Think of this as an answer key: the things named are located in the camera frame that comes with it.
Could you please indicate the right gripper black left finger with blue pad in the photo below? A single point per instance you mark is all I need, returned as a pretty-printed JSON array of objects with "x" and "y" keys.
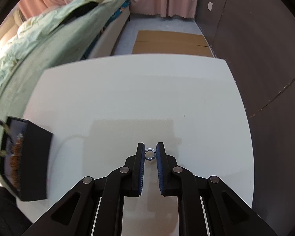
[{"x": 94, "y": 206}]

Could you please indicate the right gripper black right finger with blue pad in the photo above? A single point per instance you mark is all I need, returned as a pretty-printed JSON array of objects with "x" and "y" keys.
[{"x": 206, "y": 206}]

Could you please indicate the black jewelry box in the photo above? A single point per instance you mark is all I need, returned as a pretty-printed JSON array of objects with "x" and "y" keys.
[{"x": 24, "y": 167}]

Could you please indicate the green bed sheet mattress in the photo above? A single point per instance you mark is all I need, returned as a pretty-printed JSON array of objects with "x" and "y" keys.
[{"x": 67, "y": 43}]

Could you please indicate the flattened cardboard sheet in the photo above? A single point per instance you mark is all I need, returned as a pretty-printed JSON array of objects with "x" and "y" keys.
[{"x": 169, "y": 42}]

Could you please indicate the light green duvet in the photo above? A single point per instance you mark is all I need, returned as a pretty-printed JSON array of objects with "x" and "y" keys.
[{"x": 31, "y": 32}]

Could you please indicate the black garment on bed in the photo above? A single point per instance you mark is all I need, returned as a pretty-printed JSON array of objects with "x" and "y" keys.
[{"x": 69, "y": 15}]

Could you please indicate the pink curtain left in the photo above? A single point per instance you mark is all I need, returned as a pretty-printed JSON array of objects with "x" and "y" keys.
[{"x": 31, "y": 8}]

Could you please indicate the white wall socket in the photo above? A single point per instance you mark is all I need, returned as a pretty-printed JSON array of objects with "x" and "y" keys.
[{"x": 210, "y": 5}]

